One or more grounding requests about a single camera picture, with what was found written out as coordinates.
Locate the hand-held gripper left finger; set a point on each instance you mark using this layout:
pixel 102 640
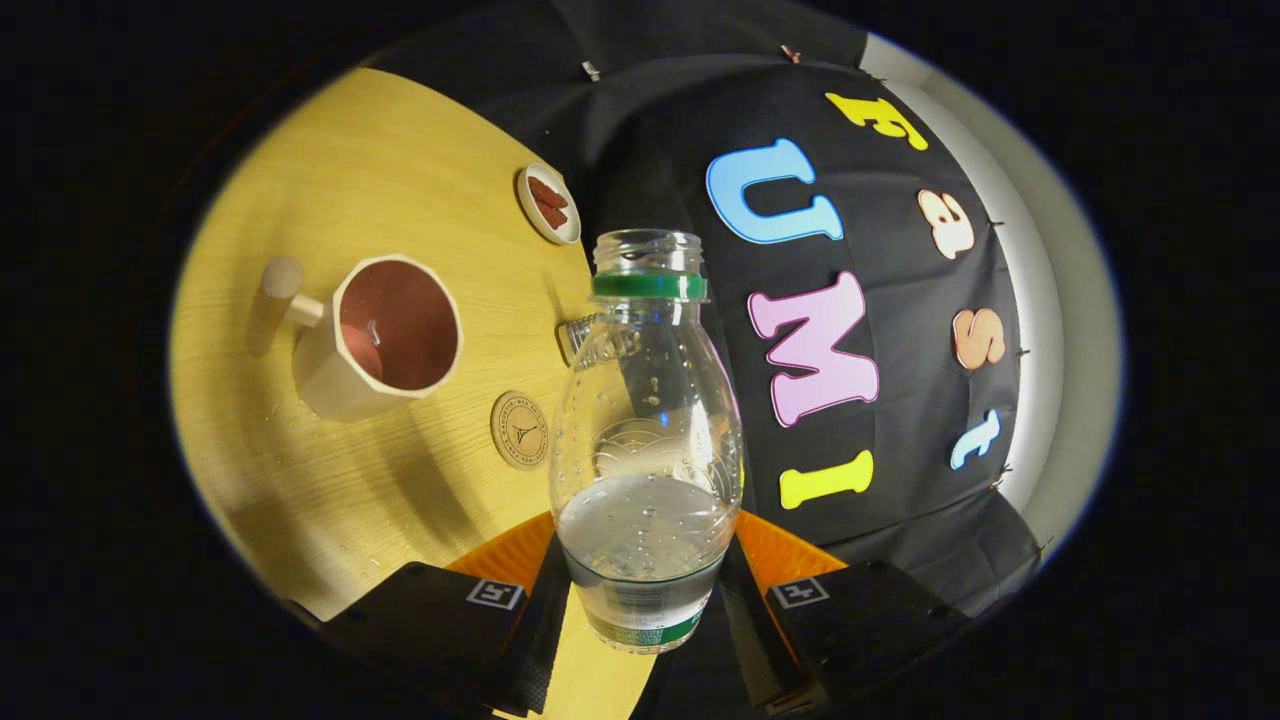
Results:
pixel 548 640

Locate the wooden table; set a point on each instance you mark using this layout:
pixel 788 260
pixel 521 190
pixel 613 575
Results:
pixel 400 500

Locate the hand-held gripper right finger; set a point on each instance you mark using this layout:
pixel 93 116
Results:
pixel 750 640

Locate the small round beige plate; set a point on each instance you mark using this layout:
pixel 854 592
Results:
pixel 530 210

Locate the red meat piece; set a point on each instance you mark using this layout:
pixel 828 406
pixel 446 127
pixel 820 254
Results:
pixel 553 215
pixel 548 192

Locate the clear plastic bottle green label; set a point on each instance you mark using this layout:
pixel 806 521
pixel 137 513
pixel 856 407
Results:
pixel 645 480

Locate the round wooden coaster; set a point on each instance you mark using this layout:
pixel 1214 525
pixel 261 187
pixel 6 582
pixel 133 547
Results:
pixel 520 430

